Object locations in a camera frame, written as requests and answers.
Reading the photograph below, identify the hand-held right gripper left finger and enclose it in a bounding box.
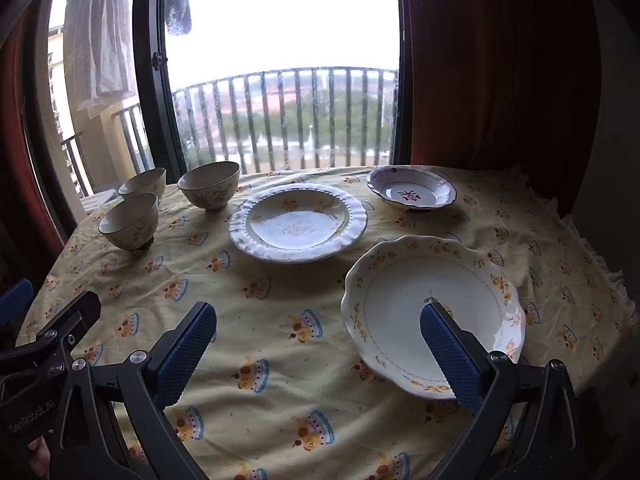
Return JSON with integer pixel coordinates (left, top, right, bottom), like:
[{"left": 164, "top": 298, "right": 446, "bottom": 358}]
[{"left": 60, "top": 301, "right": 218, "bottom": 480}]

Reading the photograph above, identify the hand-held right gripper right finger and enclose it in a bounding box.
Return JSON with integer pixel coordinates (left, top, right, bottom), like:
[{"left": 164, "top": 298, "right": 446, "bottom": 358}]
[{"left": 420, "top": 302, "right": 593, "bottom": 480}]

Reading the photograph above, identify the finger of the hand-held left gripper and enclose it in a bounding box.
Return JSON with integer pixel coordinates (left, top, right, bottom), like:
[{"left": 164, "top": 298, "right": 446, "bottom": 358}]
[
  {"left": 0, "top": 280, "right": 34, "bottom": 327},
  {"left": 0, "top": 291, "right": 102, "bottom": 376}
]

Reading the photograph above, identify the scalloped yellow flower plate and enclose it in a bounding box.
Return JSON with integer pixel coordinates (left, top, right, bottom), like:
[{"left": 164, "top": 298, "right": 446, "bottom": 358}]
[{"left": 341, "top": 235, "right": 527, "bottom": 401}]

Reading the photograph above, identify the cream floral bowl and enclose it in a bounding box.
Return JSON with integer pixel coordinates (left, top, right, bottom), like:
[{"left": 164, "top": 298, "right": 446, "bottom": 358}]
[
  {"left": 118, "top": 167, "right": 167, "bottom": 202},
  {"left": 98, "top": 192, "right": 160, "bottom": 252},
  {"left": 177, "top": 161, "right": 241, "bottom": 212}
]

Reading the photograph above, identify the white beaded rim plate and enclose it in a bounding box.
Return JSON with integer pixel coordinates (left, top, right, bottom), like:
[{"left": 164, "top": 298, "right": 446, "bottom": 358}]
[{"left": 228, "top": 183, "right": 369, "bottom": 264}]

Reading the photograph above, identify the white plate red pattern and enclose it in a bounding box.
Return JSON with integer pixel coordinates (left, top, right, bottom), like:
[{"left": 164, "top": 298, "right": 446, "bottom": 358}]
[{"left": 366, "top": 165, "right": 458, "bottom": 214}]

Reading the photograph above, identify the person's left hand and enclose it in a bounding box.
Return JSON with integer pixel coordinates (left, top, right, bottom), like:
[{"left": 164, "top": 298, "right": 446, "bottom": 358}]
[{"left": 26, "top": 435, "right": 54, "bottom": 480}]

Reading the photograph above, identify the yellow printed tablecloth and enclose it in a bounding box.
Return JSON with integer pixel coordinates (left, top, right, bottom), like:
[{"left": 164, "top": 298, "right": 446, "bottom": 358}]
[{"left": 15, "top": 165, "right": 628, "bottom": 480}]

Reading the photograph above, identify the red curtain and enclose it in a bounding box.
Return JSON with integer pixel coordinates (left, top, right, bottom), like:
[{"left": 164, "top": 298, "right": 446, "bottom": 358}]
[
  {"left": 0, "top": 25, "right": 76, "bottom": 281},
  {"left": 400, "top": 0, "right": 601, "bottom": 216}
]

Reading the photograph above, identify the white plastic chair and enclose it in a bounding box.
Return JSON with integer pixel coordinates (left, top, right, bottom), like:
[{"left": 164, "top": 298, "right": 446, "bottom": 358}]
[{"left": 80, "top": 190, "right": 123, "bottom": 216}]

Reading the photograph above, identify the balcony railing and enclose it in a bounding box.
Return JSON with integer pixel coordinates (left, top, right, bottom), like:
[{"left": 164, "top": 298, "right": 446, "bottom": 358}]
[{"left": 60, "top": 66, "right": 399, "bottom": 196}]

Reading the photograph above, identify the white hanging cloth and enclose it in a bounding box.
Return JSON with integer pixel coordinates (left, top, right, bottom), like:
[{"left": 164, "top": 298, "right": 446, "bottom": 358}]
[{"left": 62, "top": 0, "right": 138, "bottom": 120}]

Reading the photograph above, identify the black window frame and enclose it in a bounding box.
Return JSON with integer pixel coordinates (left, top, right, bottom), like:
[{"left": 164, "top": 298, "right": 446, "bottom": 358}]
[{"left": 0, "top": 0, "right": 416, "bottom": 246}]

